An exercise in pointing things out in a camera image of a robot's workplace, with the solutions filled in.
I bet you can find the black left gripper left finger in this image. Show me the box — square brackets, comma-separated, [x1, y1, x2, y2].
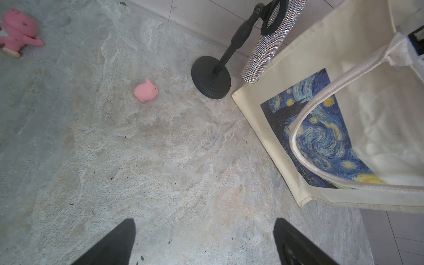
[72, 219, 136, 265]

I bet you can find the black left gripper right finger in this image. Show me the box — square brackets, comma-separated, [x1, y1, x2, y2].
[273, 218, 337, 265]

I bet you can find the canvas bag starry night print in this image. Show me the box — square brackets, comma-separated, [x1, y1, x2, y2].
[233, 1, 424, 213]

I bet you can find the pink pig toy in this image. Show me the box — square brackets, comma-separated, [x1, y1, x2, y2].
[133, 78, 159, 103]

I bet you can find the rhinestone microphone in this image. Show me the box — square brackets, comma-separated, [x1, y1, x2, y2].
[241, 0, 308, 83]

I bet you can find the black microphone stand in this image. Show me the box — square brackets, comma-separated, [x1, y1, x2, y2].
[191, 0, 289, 99]

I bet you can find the pink figure toy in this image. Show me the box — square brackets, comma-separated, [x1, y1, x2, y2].
[1, 8, 45, 58]

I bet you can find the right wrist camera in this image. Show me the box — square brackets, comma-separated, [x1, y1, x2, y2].
[407, 25, 424, 79]

